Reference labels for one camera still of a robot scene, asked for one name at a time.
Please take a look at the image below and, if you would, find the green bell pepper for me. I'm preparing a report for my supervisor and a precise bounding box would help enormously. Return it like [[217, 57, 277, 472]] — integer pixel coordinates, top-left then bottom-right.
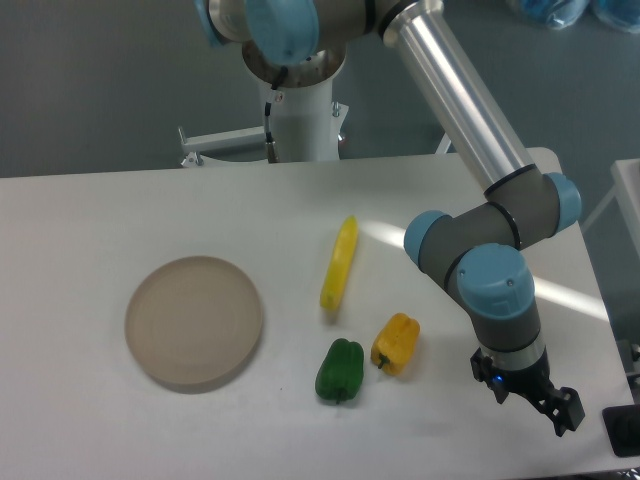
[[315, 338, 364, 404]]

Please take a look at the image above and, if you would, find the yellow bell pepper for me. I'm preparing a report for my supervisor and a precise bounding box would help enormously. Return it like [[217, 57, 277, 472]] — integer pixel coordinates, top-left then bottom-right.
[[370, 313, 420, 376]]

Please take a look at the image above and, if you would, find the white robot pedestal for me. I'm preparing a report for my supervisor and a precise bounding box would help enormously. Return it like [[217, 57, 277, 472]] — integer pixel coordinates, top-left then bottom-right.
[[178, 41, 349, 168]]

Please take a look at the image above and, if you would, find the beige round plate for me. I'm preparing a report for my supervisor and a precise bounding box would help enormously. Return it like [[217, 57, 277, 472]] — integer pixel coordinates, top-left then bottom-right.
[[124, 256, 263, 394]]

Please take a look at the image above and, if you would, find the silver and grey robot arm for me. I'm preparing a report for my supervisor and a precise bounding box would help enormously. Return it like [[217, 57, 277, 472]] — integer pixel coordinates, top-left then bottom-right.
[[195, 1, 584, 435]]

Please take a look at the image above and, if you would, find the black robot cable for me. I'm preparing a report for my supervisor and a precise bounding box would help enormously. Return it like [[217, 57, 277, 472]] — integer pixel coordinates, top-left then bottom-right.
[[263, 65, 290, 164]]

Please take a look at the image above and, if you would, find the black device at table edge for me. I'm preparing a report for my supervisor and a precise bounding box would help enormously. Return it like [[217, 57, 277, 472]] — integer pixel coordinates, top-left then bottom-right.
[[602, 404, 639, 458]]

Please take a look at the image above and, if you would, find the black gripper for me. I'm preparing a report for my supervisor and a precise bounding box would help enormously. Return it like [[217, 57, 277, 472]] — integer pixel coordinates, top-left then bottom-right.
[[470, 349, 585, 437]]

